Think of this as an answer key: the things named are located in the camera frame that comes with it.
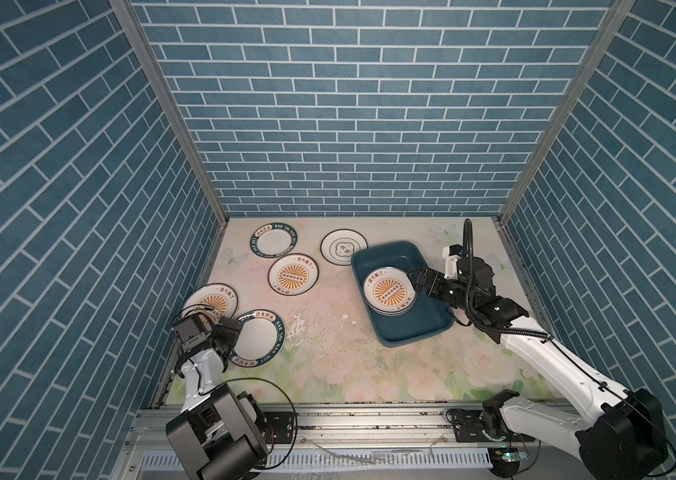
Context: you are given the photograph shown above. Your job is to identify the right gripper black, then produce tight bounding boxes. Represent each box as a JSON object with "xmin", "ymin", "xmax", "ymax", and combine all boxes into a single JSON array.
[{"xmin": 407, "ymin": 265, "xmax": 475, "ymax": 315}]

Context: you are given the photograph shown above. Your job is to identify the orange sunburst plate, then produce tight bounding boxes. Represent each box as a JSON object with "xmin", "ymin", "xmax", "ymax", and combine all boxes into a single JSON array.
[
  {"xmin": 268, "ymin": 253, "xmax": 319, "ymax": 296},
  {"xmin": 180, "ymin": 283, "xmax": 239, "ymax": 324},
  {"xmin": 362, "ymin": 267, "xmax": 417, "ymax": 316}
]

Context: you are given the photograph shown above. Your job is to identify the green rim plate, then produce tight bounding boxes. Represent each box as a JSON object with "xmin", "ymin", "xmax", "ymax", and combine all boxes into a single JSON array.
[
  {"xmin": 230, "ymin": 309, "xmax": 286, "ymax": 368},
  {"xmin": 249, "ymin": 222, "xmax": 298, "ymax": 259}
]

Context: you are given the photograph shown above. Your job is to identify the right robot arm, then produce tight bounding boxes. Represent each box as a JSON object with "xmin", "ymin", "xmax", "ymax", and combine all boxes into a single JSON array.
[{"xmin": 408, "ymin": 255, "xmax": 676, "ymax": 479}]

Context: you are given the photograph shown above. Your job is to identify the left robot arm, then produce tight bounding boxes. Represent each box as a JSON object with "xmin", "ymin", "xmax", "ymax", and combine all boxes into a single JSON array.
[{"xmin": 166, "ymin": 306, "xmax": 268, "ymax": 479}]

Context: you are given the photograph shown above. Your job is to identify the teal plastic bin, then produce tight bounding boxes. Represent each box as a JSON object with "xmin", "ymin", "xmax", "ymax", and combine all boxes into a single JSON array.
[{"xmin": 351, "ymin": 241, "xmax": 455, "ymax": 348}]

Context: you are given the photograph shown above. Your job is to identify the white clover plate back centre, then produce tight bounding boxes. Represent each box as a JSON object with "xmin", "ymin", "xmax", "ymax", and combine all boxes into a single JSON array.
[{"xmin": 320, "ymin": 229, "xmax": 368, "ymax": 266}]

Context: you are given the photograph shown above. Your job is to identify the black corrugated cable right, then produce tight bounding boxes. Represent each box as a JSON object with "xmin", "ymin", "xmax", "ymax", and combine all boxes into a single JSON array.
[{"xmin": 462, "ymin": 218, "xmax": 549, "ymax": 343}]

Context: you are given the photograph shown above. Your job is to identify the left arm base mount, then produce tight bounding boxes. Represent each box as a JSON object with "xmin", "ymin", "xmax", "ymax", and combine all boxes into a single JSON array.
[{"xmin": 262, "ymin": 411, "xmax": 297, "ymax": 446}]

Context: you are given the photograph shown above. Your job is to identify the aluminium rail frame front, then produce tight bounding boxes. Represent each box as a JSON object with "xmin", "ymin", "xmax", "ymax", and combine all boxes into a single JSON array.
[{"xmin": 113, "ymin": 403, "xmax": 553, "ymax": 479}]

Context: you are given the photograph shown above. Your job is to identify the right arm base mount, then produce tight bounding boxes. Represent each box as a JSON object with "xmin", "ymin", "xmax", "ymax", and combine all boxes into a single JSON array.
[{"xmin": 444, "ymin": 408, "xmax": 535, "ymax": 443}]

